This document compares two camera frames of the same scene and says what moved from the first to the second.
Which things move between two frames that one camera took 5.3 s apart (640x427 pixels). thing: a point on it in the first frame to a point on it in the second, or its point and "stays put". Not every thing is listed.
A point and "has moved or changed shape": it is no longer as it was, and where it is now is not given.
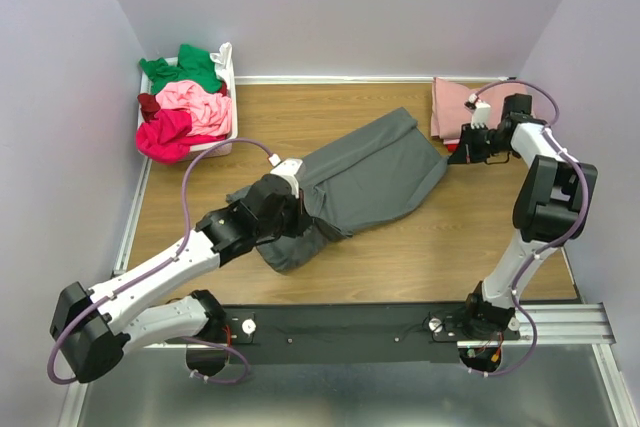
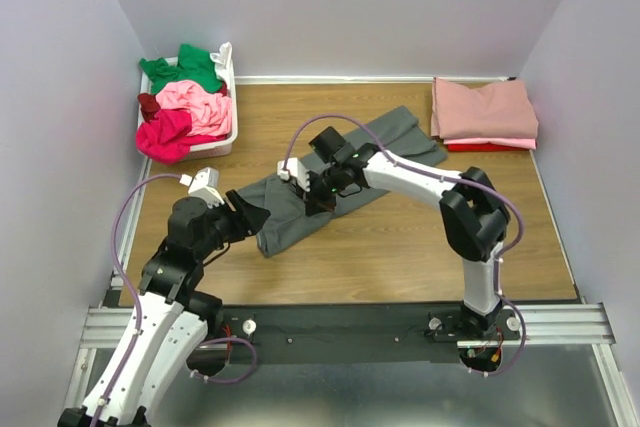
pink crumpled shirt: [210, 110] stays put
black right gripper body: [467, 145] to [316, 196]
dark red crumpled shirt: [149, 106] stays put
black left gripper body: [302, 219] to [233, 220]
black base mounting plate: [352, 333] stays put
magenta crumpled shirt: [167, 139] stays put
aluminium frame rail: [559, 324] stays put
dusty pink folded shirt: [449, 113] stays put
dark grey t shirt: [380, 175] has moved or changed shape
